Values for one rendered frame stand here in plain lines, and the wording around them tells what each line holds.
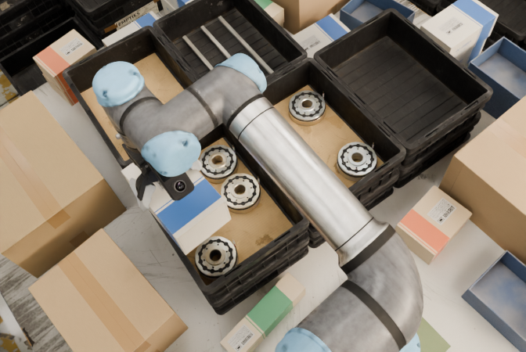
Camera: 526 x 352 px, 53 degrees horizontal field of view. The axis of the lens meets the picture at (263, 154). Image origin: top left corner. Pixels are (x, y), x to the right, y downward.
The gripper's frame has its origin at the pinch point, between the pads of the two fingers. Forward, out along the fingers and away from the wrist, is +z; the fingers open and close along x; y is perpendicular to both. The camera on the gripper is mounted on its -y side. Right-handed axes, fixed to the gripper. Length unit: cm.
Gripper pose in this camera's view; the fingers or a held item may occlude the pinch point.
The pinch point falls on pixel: (174, 191)
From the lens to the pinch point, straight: 109.5
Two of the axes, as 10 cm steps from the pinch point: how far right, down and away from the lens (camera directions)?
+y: -6.4, -6.3, 4.3
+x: -7.6, 5.9, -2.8
